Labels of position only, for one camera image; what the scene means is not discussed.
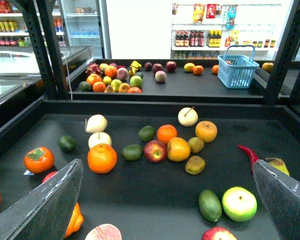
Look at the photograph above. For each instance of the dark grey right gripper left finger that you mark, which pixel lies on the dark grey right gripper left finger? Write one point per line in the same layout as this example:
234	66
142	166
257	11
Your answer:
45	212

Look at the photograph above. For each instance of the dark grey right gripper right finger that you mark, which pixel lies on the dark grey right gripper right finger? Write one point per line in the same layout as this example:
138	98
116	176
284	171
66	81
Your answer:
280	194

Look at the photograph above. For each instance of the black front shelf tray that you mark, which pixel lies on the black front shelf tray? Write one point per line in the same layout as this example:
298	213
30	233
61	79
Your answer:
147	201

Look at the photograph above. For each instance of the black shelf tray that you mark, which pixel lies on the black shelf tray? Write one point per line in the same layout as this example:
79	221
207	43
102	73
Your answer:
147	201
181	87

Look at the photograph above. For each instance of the far yellow lemon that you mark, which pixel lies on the far yellow lemon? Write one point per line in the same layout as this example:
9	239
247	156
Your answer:
188	67

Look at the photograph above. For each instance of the black far shelf tray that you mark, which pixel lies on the black far shelf tray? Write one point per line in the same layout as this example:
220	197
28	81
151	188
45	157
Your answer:
181	87

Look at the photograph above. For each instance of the orange bell pepper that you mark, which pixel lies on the orange bell pepper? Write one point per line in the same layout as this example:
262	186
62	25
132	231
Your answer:
75	222

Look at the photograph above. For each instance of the yellow green pear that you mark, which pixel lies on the yellow green pear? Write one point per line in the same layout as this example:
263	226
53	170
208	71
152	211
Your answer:
278	163

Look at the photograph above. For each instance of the red fruit behind finger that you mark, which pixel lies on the red fruit behind finger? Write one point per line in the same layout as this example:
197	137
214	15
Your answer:
49	176

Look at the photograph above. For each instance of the green apple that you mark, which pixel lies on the green apple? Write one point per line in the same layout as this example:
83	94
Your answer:
239	204
136	81

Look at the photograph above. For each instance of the orange persimmon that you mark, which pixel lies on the orange persimmon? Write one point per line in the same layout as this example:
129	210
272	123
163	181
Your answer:
39	160

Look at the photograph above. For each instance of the red chili pepper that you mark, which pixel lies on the red chili pepper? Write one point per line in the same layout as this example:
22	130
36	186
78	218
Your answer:
253	157

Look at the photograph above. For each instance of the pink peach front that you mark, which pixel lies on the pink peach front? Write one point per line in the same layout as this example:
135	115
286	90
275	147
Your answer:
104	232

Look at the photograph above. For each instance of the pink peach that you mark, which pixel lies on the pink peach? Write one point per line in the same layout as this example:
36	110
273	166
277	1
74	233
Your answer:
160	76
104	232

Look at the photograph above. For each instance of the dark green avocado left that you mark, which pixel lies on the dark green avocado left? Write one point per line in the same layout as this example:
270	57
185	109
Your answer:
67	143

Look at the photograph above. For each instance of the green avocado front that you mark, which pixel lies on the green avocado front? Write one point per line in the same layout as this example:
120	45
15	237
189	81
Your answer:
209	205

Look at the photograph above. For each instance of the red apple front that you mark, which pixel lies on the red apple front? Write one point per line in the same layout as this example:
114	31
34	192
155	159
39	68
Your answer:
218	233

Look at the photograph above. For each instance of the large orange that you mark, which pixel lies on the large orange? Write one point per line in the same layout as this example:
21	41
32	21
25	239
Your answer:
101	158

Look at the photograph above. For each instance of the white pear lower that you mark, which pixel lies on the white pear lower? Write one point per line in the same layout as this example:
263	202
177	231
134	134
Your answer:
99	138

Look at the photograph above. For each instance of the brown kiwi lower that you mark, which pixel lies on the brown kiwi lower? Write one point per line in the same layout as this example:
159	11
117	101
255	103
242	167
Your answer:
195	165

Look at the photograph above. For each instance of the brown kiwi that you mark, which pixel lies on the brown kiwi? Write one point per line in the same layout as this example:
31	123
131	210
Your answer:
195	165
196	144

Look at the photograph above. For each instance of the white pear upper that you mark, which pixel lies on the white pear upper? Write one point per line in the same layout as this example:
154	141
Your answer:
96	123

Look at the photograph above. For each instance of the brown kiwi upper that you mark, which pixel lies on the brown kiwi upper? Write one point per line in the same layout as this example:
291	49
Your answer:
196	144

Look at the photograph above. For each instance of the green lime lower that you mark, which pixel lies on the green lime lower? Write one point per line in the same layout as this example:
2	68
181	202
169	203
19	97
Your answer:
132	152

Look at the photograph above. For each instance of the green lime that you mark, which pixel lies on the green lime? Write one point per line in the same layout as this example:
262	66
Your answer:
147	133
132	152

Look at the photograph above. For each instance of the orange yellow apple right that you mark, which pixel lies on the orange yellow apple right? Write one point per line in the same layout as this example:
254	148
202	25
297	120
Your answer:
206	130

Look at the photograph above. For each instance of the orange yellow fruit centre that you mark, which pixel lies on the orange yellow fruit centre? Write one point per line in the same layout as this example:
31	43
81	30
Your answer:
178	149

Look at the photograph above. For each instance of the red yellow apple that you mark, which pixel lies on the red yellow apple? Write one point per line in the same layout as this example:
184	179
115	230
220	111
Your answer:
155	151

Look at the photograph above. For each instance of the green lime upper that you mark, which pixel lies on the green lime upper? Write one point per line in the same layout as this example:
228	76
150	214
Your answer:
147	133

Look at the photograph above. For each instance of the white pear with stem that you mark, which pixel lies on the white pear with stem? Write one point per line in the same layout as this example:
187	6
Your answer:
187	116

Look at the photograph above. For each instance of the glass top freezer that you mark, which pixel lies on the glass top freezer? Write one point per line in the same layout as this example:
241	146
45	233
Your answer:
19	68

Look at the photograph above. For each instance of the small blue basket far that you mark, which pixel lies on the small blue basket far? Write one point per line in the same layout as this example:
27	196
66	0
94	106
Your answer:
236	71

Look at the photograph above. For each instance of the small orange mandarin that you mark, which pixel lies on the small orange mandarin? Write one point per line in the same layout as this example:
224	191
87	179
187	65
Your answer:
166	132

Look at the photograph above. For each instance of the pink dragon fruit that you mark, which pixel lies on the pink dragon fruit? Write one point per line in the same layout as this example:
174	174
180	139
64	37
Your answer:
94	68

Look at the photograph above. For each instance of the far orange mandarin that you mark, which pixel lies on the far orange mandarin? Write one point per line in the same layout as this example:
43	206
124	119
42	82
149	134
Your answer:
198	70

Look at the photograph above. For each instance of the far green apple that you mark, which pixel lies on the far green apple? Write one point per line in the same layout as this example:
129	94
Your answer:
136	81

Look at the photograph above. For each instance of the yellow banana bunch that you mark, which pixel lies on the yellow banana bunch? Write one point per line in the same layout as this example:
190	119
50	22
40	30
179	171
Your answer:
134	68

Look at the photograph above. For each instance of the far dark red apple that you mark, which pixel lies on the far dark red apple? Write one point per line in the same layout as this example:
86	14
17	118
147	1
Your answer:
171	66

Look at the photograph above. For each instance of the far pink peach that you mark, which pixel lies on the far pink peach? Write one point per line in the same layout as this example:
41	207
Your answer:
160	76

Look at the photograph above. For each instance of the glass door refrigerator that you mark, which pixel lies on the glass door refrigerator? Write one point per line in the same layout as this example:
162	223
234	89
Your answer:
86	24

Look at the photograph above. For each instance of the black shelf post right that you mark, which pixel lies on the black shelf post right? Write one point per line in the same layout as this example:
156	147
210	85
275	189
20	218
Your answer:
286	51

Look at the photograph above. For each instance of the black shelf post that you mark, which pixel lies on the black shelf post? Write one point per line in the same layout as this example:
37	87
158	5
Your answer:
286	51
37	15

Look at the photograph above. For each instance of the white wall goods shelf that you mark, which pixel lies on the white wall goods shelf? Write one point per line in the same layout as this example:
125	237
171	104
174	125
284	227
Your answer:
204	29

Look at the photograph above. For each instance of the black shelf post left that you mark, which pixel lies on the black shelf post left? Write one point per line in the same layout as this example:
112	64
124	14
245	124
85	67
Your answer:
37	15

